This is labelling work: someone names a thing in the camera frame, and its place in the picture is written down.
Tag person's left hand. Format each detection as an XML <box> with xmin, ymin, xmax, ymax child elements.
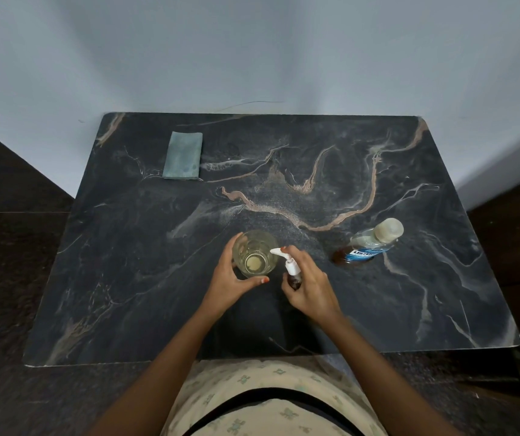
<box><xmin>198</xmin><ymin>232</ymin><xmax>271</xmax><ymax>321</ymax></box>

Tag person's right hand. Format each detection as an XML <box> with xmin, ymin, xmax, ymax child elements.
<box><xmin>280</xmin><ymin>245</ymin><xmax>345</xmax><ymax>331</ymax></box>

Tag white pump dispenser head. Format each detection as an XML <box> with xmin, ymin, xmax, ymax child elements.
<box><xmin>270</xmin><ymin>247</ymin><xmax>302</xmax><ymax>277</ymax></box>

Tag clear drinking glass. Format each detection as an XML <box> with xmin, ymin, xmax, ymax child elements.
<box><xmin>232</xmin><ymin>230</ymin><xmax>281</xmax><ymax>280</ymax></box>

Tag Listerine mouthwash bottle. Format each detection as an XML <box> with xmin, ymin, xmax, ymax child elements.
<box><xmin>332</xmin><ymin>229</ymin><xmax>399</xmax><ymax>266</ymax></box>

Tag translucent bottle cap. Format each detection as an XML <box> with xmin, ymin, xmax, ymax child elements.
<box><xmin>373</xmin><ymin>217</ymin><xmax>405</xmax><ymax>245</ymax></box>

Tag grey-green cloth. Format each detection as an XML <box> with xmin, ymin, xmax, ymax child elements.
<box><xmin>162</xmin><ymin>131</ymin><xmax>204</xmax><ymax>181</ymax></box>

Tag person's left forearm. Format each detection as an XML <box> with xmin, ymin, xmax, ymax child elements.
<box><xmin>87</xmin><ymin>308</ymin><xmax>220</xmax><ymax>436</ymax></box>

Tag person's right forearm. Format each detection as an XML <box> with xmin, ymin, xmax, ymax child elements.
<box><xmin>323</xmin><ymin>315</ymin><xmax>465</xmax><ymax>436</ymax></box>

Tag cream patterned clothing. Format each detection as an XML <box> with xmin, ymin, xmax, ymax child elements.
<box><xmin>160</xmin><ymin>356</ymin><xmax>389</xmax><ymax>436</ymax></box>

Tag black marble table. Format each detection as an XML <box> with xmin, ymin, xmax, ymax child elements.
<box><xmin>21</xmin><ymin>112</ymin><xmax>520</xmax><ymax>369</ymax></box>

